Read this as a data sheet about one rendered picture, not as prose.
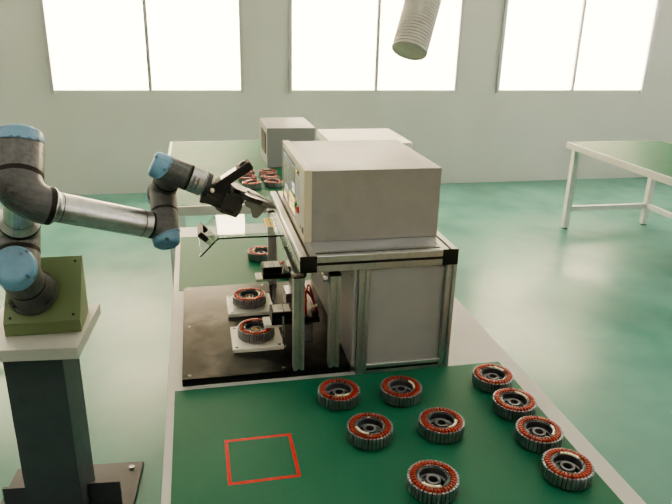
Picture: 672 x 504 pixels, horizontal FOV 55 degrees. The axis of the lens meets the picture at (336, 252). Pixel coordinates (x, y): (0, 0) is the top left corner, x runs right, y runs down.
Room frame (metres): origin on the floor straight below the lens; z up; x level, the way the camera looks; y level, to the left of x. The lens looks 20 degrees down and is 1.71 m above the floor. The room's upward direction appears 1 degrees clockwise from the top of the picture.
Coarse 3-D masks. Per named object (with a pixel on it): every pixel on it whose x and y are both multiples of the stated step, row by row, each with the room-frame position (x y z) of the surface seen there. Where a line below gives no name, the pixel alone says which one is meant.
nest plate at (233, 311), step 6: (228, 300) 2.02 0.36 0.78; (270, 300) 2.03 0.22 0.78; (228, 306) 1.97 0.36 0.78; (234, 306) 1.97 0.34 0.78; (264, 306) 1.98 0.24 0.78; (228, 312) 1.93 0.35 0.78; (234, 312) 1.93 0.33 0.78; (240, 312) 1.93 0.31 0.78; (246, 312) 1.93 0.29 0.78; (252, 312) 1.93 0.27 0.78; (258, 312) 1.93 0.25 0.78; (264, 312) 1.94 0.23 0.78
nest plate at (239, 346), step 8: (232, 328) 1.81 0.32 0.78; (232, 336) 1.76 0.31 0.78; (280, 336) 1.77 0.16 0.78; (232, 344) 1.71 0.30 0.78; (240, 344) 1.71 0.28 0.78; (248, 344) 1.71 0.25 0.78; (256, 344) 1.71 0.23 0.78; (264, 344) 1.71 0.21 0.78; (272, 344) 1.72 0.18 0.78; (280, 344) 1.72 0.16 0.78; (240, 352) 1.68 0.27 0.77
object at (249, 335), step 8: (248, 320) 1.80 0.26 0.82; (256, 320) 1.80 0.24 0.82; (240, 328) 1.74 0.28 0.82; (248, 328) 1.78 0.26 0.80; (264, 328) 1.79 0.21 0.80; (272, 328) 1.76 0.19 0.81; (240, 336) 1.73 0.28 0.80; (248, 336) 1.71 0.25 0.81; (256, 336) 1.72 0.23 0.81; (264, 336) 1.72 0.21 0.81; (272, 336) 1.75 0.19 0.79
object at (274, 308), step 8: (272, 304) 1.81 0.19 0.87; (280, 304) 1.81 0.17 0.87; (288, 304) 1.81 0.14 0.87; (272, 312) 1.75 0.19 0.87; (280, 312) 1.75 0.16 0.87; (288, 312) 1.76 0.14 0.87; (264, 320) 1.78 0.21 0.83; (272, 320) 1.74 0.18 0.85; (280, 320) 1.75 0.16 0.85; (288, 320) 1.75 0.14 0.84; (312, 320) 1.77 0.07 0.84
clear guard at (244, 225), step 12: (216, 216) 2.08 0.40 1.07; (228, 216) 2.08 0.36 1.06; (240, 216) 2.08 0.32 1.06; (264, 216) 2.09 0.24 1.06; (216, 228) 1.95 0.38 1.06; (228, 228) 1.95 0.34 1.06; (240, 228) 1.95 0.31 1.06; (252, 228) 1.96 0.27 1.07; (264, 228) 1.96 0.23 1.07; (276, 228) 1.96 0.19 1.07; (216, 240) 1.86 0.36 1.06; (204, 252) 1.85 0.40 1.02
